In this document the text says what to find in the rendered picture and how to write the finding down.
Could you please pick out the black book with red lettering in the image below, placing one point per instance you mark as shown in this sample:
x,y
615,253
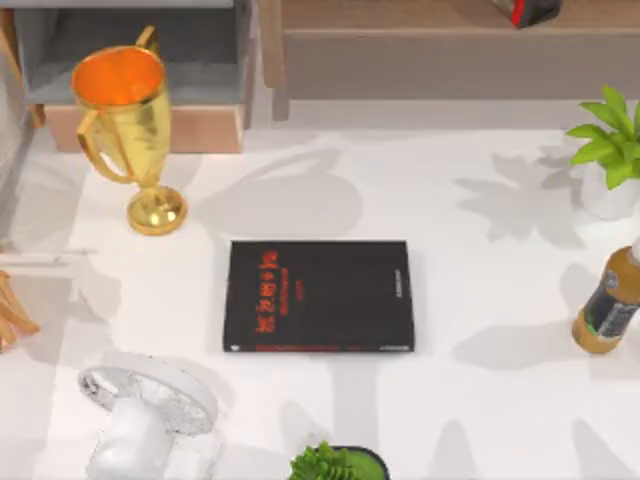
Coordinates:
x,y
320,295

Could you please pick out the pale wooden drawer front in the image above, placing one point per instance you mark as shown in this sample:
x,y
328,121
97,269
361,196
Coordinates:
x,y
200,127

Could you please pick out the gold trophy cup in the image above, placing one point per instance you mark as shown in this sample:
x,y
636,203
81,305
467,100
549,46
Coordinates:
x,y
131,125

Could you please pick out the wooden open shelf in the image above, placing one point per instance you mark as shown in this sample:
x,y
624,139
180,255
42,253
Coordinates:
x,y
450,60

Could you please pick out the pulled-out drawer with grey inside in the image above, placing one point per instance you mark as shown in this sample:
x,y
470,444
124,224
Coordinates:
x,y
200,50

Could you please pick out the green plant in black pot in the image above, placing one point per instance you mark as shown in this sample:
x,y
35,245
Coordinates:
x,y
340,465

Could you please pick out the white desk fan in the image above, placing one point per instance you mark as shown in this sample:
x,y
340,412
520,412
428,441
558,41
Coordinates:
x,y
145,425

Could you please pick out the amber bottle with dark label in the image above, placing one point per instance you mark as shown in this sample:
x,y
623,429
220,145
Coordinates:
x,y
607,305

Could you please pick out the green plant in white pot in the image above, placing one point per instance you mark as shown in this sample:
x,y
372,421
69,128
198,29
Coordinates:
x,y
617,150

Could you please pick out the red and black box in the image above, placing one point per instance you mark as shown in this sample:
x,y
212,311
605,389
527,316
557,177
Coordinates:
x,y
530,10

